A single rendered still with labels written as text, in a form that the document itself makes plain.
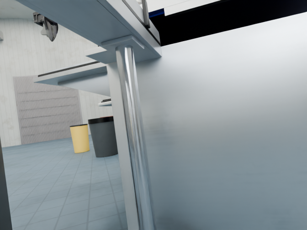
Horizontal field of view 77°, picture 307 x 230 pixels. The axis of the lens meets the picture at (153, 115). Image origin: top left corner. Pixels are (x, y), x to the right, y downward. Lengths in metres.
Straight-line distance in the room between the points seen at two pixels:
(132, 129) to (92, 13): 0.28
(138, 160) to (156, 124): 0.23
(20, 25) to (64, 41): 2.25
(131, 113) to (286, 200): 0.56
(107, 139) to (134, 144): 3.07
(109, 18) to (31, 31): 12.78
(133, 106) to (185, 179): 0.36
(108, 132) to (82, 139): 1.27
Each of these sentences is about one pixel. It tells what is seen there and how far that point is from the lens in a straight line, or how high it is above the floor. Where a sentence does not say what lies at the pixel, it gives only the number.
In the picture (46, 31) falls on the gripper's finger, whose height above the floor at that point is 1.12.
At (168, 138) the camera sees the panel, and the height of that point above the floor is 0.54.
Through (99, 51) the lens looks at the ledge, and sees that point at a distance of 0.69.
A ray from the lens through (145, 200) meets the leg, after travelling 0.56.
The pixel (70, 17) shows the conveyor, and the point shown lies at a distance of 0.45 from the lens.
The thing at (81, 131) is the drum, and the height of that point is 0.48.
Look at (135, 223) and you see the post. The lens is 0.88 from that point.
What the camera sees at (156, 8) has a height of 1.02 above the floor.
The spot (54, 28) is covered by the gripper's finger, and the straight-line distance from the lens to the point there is 1.22.
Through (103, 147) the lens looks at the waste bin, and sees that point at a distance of 3.61.
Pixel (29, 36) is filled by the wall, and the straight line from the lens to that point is 13.13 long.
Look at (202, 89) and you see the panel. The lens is 0.70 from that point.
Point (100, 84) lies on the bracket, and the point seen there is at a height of 0.81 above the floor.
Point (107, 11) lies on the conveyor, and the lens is 0.43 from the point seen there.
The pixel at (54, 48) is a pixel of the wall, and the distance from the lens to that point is 12.68.
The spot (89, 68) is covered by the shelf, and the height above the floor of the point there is 0.87.
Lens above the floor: 0.63
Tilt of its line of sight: level
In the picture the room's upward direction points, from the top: 7 degrees counter-clockwise
